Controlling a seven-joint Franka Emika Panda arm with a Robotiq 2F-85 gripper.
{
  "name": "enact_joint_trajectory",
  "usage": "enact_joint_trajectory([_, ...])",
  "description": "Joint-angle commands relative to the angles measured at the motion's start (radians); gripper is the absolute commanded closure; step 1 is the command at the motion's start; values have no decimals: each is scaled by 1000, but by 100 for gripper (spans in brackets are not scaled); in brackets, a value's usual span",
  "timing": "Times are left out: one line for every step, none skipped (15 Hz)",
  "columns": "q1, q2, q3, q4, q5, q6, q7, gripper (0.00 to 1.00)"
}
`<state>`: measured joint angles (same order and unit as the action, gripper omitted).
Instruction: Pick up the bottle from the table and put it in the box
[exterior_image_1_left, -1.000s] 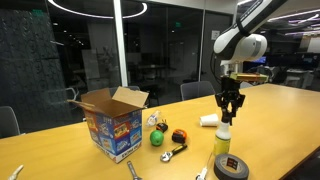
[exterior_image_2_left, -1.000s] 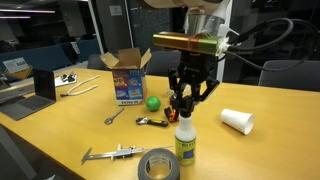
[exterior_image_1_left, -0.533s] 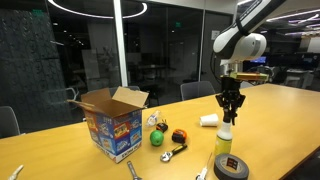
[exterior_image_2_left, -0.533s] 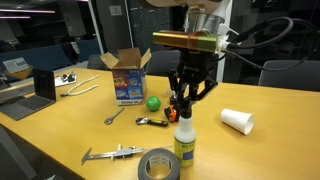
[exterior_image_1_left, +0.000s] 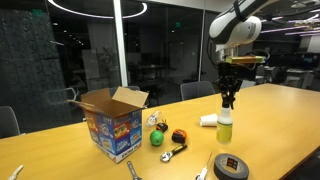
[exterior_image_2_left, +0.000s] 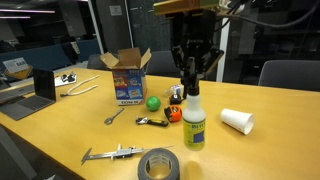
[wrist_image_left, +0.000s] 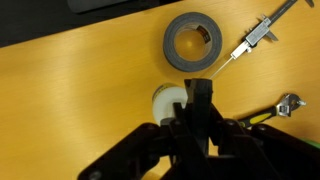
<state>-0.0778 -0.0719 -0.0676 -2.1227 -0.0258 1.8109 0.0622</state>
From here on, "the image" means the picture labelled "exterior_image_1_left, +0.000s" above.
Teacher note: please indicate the small white tool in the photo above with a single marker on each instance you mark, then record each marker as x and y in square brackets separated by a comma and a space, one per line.
[16, 172]

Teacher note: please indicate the black duct tape roll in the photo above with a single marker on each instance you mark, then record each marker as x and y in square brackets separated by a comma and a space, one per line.
[221, 168]

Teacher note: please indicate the green ball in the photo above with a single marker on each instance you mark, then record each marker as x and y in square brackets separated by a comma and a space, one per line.
[156, 138]

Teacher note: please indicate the large orange tape measure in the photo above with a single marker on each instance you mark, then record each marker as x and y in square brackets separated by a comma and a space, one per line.
[179, 136]

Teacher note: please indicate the printed cardboard box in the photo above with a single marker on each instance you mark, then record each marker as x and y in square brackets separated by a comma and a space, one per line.
[116, 136]

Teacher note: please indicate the small black orange tape measure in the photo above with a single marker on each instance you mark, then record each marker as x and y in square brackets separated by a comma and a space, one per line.
[162, 127]

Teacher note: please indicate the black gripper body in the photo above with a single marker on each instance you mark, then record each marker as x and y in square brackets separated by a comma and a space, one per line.
[229, 73]

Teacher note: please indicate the white window frame post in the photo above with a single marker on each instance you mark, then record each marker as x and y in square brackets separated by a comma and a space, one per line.
[120, 43]

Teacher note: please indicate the silver metal wrench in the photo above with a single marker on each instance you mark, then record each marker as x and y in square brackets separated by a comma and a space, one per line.
[132, 171]

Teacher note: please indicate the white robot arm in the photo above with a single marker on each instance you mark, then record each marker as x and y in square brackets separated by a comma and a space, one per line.
[233, 30]

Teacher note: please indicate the yellow spray bottle black nozzle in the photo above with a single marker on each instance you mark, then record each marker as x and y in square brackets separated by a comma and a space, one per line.
[224, 130]

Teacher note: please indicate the white paper cup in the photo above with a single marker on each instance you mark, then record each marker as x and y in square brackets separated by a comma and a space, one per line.
[208, 120]

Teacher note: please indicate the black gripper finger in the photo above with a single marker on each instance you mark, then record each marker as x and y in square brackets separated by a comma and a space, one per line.
[224, 96]
[232, 96]

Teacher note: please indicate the clear plastic water bottle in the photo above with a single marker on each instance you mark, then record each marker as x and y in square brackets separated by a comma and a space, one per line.
[152, 119]

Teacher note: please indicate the green exit sign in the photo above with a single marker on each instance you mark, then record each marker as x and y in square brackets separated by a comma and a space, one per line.
[178, 24]

